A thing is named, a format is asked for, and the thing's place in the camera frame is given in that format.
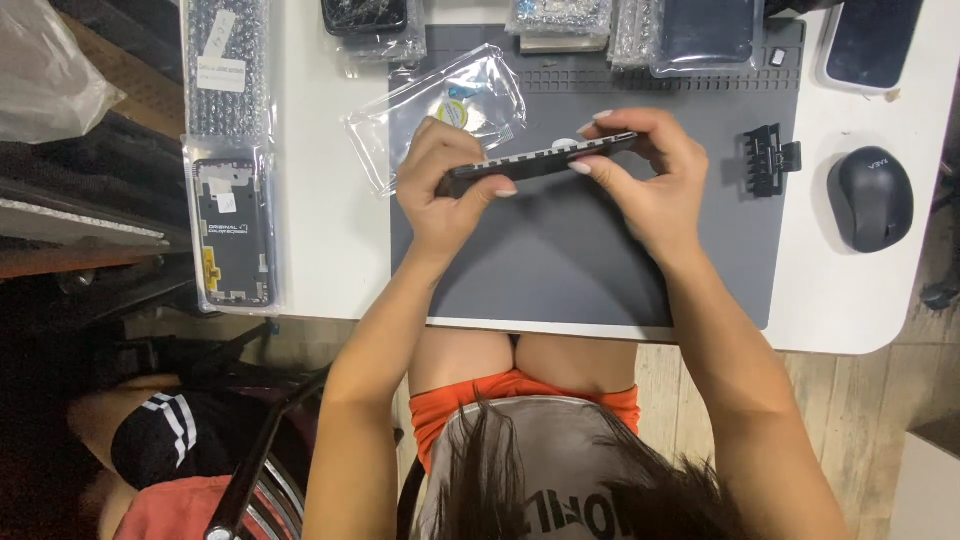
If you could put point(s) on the person's right hand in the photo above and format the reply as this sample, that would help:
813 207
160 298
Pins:
667 195

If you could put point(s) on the person's left hand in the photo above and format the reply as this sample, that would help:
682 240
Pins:
427 202

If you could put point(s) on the black smartphone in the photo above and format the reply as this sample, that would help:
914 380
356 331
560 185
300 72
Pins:
540 161

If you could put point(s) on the clear plastic parts bag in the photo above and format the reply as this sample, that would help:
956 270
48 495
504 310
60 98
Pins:
409 112

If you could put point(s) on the round yellow white sticker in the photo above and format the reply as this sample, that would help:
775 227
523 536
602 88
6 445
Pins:
453 114

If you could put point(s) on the black plastic clamp tool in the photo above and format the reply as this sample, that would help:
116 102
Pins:
766 161

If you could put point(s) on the grey silicone repair mat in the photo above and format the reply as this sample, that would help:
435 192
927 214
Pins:
547 255

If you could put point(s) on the person's left leg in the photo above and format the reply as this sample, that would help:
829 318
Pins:
457 360

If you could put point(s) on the person's leg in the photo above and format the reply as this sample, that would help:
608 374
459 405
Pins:
577 364
457 360

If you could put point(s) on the narrow bubble wrap packet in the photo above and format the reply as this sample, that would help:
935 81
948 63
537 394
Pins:
631 34

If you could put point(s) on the dark screen in bubble wrap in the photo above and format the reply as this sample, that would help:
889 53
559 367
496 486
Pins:
705 34

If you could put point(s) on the small white square part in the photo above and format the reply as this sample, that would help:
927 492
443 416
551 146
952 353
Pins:
778 57

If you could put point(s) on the flat pale box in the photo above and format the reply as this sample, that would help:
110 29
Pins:
562 43

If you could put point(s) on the person's right leg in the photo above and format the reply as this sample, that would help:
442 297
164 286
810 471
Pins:
577 364

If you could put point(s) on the phone screen in clear packaging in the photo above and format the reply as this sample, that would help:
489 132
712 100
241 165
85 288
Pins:
232 232

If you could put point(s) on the cracked black phone screen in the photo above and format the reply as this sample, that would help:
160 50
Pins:
364 15

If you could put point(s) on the black computer mouse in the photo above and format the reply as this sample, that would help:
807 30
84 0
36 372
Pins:
870 199

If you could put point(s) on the person's orange shorts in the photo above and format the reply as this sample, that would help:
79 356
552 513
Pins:
450 409

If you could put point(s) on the small bubble wrap packet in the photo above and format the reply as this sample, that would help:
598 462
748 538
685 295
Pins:
559 16

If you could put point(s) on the long bubble wrap packet, labels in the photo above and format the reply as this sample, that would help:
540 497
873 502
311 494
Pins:
225 67

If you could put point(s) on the smartphone in white case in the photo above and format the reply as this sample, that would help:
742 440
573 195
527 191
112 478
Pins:
870 41

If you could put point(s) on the person's grey printed shirt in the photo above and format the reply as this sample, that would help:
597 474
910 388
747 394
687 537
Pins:
547 457

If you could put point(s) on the black chair base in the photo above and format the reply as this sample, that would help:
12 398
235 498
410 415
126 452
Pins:
943 285

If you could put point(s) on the dark shelf unit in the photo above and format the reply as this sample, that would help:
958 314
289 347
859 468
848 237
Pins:
90 195

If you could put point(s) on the white box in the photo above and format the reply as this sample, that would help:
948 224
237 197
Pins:
926 487

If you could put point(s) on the white plastic bag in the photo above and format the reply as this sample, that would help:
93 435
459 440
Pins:
45 67

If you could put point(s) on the black chair with chrome frame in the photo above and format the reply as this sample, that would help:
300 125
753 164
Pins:
255 450

